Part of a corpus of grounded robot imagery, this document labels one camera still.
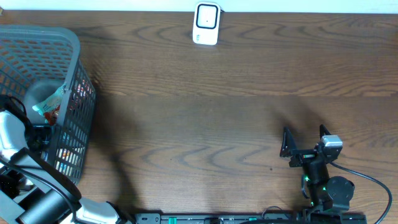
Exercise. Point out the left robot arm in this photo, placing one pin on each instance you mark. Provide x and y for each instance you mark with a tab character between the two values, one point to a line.
32	191

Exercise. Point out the grey plastic mesh basket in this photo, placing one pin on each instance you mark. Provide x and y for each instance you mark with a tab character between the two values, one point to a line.
35	63

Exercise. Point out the orange chocolate bar wrapper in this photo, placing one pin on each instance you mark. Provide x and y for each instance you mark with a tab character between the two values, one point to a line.
51	116

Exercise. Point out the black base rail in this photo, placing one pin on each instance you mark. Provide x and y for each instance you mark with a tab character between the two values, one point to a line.
270	218

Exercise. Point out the white barcode scanner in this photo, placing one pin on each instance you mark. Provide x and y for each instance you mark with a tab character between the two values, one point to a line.
206	23

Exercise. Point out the pale green snack packet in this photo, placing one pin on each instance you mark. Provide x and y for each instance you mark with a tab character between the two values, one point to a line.
51	103

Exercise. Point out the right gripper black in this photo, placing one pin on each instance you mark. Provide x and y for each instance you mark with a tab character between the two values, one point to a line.
303	156

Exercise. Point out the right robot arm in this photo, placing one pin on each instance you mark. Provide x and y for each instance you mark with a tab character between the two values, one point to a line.
330	196

